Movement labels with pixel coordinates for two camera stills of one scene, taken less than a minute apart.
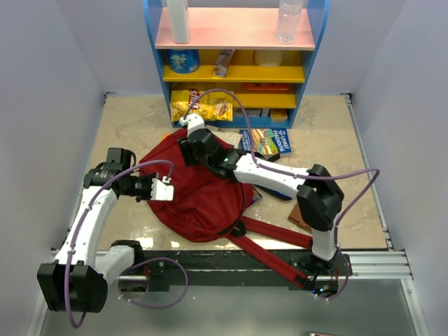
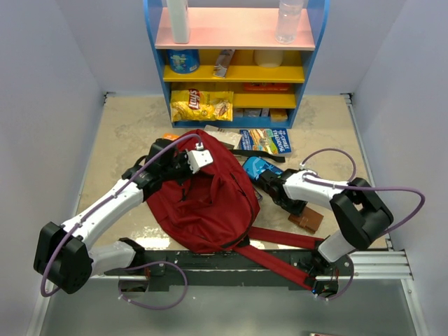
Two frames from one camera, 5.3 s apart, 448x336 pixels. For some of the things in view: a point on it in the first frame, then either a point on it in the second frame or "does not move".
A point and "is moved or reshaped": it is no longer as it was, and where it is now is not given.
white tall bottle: (179, 17) does not move
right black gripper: (186, 151) → (297, 209)
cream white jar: (268, 58) does not move
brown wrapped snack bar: (222, 62) does not move
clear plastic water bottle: (287, 21) does not move
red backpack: (209, 209) is moved or reshaped
